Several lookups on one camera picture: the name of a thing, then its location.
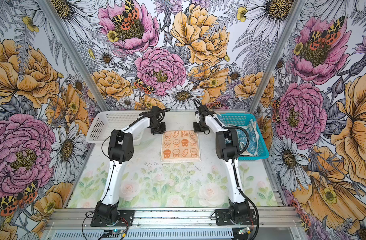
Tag orange patterned towel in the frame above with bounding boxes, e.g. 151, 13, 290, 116
161, 130, 201, 163

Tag teal plastic basket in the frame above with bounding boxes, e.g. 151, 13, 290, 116
217, 113, 269, 161

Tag white plastic basket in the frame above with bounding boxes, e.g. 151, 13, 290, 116
86, 110, 151, 146

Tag blue and cream towel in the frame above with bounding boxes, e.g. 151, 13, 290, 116
236, 119, 259, 157

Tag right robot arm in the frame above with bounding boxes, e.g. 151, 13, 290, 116
193, 101, 250, 224

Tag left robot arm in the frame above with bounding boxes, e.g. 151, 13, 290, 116
93, 106, 171, 226

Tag green circuit board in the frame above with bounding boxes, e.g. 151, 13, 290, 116
105, 229, 127, 238

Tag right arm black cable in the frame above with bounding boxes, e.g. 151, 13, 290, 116
193, 98, 260, 240

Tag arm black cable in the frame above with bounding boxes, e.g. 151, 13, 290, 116
193, 98, 260, 240
81, 107, 172, 240

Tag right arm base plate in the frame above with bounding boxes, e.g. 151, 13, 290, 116
214, 209, 257, 226

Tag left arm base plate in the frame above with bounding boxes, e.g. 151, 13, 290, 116
91, 210, 135, 227

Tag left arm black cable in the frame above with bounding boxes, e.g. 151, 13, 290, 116
81, 107, 172, 240

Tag aluminium front rail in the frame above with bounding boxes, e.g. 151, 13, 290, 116
41, 207, 307, 240

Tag right aluminium corner post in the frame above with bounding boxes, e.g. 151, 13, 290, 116
249, 0, 306, 114

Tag aluminium corner post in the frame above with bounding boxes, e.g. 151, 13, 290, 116
38, 1, 111, 112
249, 0, 306, 114

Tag left aluminium corner post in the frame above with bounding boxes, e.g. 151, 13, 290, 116
38, 1, 111, 112

